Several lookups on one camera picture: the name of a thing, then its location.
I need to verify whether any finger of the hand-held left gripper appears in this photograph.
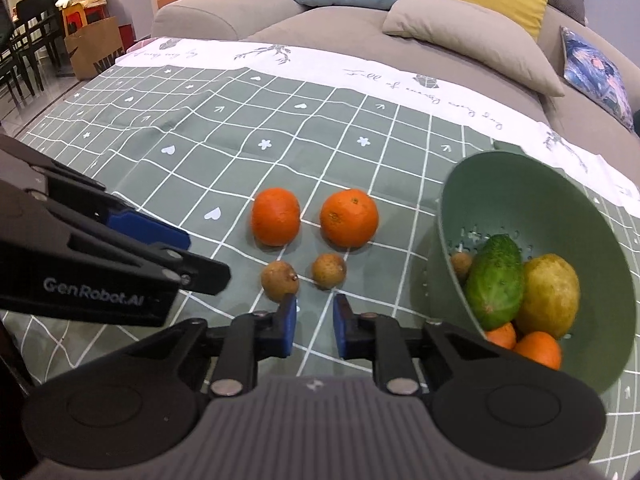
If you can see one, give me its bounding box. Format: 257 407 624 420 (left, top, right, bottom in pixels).
0 134 192 251
0 180 232 296

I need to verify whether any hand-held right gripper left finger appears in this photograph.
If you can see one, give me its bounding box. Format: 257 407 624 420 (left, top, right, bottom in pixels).
120 294 299 397

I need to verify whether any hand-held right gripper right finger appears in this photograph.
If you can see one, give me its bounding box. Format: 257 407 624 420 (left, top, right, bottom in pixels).
332 294 516 397

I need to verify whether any brown longan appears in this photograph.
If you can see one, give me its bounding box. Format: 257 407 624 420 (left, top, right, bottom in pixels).
450 251 474 283
261 260 300 303
312 252 348 290

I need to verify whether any orange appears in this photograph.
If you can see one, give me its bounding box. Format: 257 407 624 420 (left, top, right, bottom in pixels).
319 188 380 249
484 321 517 351
251 187 301 247
513 331 563 371

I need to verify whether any green cucumber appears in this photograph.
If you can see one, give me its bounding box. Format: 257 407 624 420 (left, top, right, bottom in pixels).
465 234 526 332

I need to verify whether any green colander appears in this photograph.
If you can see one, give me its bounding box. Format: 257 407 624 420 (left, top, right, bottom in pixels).
436 151 640 395

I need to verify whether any green checked tablecloth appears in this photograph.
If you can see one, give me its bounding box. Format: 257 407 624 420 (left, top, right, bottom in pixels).
0 36 640 480

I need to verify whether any brown paper bag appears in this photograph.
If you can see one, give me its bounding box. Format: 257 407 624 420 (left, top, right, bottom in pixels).
65 16 126 81

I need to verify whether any black dining chair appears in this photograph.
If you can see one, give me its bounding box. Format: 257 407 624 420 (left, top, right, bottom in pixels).
0 24 42 106
12 0 67 72

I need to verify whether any beige sofa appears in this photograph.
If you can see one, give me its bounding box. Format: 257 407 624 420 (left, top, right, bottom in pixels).
150 0 640 142

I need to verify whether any beige pillow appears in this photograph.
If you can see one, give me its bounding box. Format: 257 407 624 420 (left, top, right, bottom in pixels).
382 0 566 98

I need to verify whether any printed figure pillow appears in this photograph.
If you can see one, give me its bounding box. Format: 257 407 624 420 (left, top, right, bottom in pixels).
560 26 636 134

